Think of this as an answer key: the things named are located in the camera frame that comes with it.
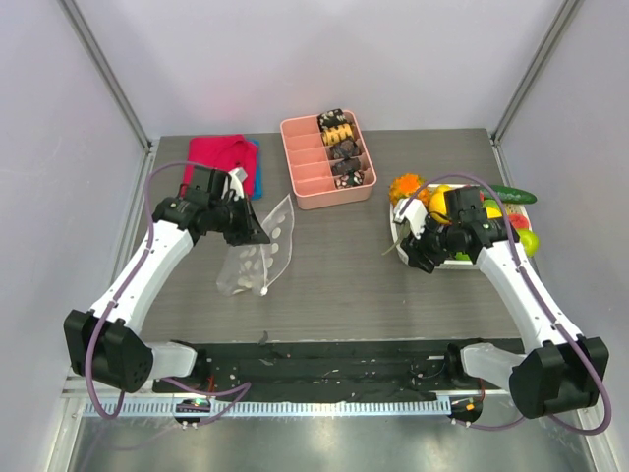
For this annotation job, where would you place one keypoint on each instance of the lime green apple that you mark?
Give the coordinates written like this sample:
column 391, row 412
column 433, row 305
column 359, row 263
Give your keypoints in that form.
column 529, row 240

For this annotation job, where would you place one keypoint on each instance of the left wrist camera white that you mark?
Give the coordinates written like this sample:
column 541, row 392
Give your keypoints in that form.
column 234, row 186

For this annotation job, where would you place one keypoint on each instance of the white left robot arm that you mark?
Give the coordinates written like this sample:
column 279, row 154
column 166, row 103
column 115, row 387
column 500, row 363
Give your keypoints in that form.
column 104, row 342

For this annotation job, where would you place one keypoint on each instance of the orange spiky fruit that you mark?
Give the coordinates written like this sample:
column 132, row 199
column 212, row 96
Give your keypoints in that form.
column 403, row 187

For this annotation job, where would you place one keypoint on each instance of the pink peach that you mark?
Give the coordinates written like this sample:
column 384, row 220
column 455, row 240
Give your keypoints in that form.
column 519, row 221

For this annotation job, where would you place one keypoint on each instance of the yellow patterned sushi roll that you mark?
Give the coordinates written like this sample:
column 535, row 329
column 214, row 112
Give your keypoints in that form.
column 337, row 134

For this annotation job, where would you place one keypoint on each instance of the green cucumber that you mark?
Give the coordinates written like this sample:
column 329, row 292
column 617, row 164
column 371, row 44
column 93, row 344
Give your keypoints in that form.
column 514, row 196

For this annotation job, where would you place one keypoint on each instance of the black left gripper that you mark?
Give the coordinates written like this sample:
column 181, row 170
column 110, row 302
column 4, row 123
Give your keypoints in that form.
column 243, row 235

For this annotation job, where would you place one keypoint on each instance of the red folded shirt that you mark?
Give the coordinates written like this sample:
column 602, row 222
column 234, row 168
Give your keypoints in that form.
column 224, row 153

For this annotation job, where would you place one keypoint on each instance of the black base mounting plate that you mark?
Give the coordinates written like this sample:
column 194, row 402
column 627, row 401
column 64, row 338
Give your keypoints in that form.
column 327, row 371

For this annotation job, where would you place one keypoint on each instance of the white slotted cable duct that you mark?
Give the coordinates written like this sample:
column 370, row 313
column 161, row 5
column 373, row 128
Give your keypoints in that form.
column 181, row 407

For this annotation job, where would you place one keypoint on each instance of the pink divided tray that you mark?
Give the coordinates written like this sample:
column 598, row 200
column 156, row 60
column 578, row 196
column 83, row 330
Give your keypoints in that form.
column 310, row 166

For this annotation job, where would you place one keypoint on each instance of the dark sushi roll middle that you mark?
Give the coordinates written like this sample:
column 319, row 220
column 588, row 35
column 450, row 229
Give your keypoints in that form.
column 345, row 149

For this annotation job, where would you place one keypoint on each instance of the clear polka dot zip bag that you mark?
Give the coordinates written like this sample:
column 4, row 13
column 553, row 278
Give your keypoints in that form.
column 257, row 267

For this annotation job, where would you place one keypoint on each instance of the dark sushi roll lower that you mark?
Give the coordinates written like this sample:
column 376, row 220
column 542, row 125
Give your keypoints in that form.
column 346, row 166

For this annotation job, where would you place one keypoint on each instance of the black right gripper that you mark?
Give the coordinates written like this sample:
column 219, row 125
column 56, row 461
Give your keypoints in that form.
column 422, row 250

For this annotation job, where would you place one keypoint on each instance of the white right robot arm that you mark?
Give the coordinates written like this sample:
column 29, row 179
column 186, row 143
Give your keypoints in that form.
column 560, row 369

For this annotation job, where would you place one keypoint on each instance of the dark patterned sushi roll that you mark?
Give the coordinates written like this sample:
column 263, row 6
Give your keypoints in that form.
column 331, row 118

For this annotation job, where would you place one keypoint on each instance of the white perforated fruit basket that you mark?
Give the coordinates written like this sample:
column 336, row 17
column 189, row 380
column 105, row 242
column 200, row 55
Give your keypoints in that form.
column 459, row 260

